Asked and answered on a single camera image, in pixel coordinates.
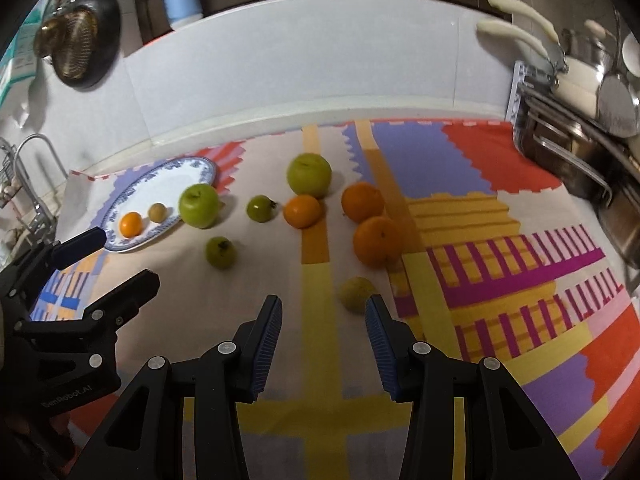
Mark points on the stainless steel pan in rack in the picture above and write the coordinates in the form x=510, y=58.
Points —
x=558, y=145

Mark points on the colourful patterned table mat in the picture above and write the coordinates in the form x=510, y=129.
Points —
x=479, y=251

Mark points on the black frying pan hanging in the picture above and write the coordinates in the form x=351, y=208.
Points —
x=107, y=13

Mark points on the teal white paper box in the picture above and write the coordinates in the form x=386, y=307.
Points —
x=19, y=65

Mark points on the small orange mandarin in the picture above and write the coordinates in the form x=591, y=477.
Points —
x=131, y=225
x=302, y=212

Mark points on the stainless steel pot lower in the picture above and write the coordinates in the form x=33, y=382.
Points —
x=620, y=221

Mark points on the steel pot with lid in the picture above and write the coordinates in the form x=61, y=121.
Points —
x=588, y=46

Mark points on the orange mandarin back right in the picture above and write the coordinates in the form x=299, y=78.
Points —
x=361, y=201

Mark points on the yellow-green apple at back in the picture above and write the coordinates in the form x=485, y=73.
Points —
x=309, y=174

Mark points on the brown kiwi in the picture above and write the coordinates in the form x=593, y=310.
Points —
x=157, y=213
x=354, y=294

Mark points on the blue white porcelain plate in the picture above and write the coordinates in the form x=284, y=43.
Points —
x=162, y=184

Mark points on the white dish rack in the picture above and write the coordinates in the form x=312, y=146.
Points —
x=527, y=91

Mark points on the large orange mandarin right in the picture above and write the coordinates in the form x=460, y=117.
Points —
x=377, y=242

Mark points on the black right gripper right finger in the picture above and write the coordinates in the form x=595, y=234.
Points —
x=468, y=420

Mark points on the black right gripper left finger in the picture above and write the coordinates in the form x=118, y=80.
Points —
x=141, y=437

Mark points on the metal slotted spatula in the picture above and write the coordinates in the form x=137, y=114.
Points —
x=618, y=106

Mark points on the green apple near plate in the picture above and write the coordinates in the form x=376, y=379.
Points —
x=199, y=205

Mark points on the wire sink basket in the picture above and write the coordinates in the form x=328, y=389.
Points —
x=10, y=184

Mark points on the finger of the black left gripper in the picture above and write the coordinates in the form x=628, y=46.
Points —
x=120, y=299
x=24, y=278

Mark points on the brass strainer hanging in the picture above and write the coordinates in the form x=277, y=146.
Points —
x=68, y=40

